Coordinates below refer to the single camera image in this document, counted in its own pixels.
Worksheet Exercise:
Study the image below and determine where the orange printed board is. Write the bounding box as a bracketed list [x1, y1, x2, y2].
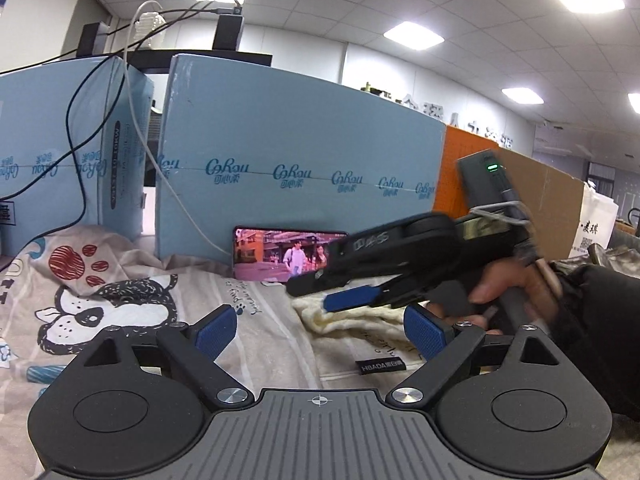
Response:
[432, 123, 501, 217]

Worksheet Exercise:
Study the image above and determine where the smartphone playing video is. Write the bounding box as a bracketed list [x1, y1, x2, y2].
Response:
[232, 226, 345, 283]

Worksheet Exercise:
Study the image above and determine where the white printed bag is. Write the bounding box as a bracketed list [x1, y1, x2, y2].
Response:
[572, 184, 618, 256]

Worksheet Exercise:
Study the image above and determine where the cream knitted sweater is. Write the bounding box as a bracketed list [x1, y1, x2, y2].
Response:
[290, 294, 412, 348]

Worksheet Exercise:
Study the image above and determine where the brown leather jacket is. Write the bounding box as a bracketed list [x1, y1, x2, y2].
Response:
[587, 244, 640, 276]

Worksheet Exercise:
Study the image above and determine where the cartoon dog printed cloth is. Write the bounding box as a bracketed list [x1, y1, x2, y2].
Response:
[1, 228, 639, 479]

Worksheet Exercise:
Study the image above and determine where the brown cardboard panel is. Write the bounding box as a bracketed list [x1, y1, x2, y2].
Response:
[497, 148, 584, 260]

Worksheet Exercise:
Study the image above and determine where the person's right hand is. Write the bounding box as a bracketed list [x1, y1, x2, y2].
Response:
[429, 258, 561, 336]

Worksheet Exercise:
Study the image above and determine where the black cable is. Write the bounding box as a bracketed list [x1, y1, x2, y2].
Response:
[0, 0, 241, 256]

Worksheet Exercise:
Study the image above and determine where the black sleeved forearm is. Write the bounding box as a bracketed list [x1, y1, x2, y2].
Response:
[548, 263, 639, 420]

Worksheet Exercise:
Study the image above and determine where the light blue foam board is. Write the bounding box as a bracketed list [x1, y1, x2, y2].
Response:
[155, 54, 445, 264]

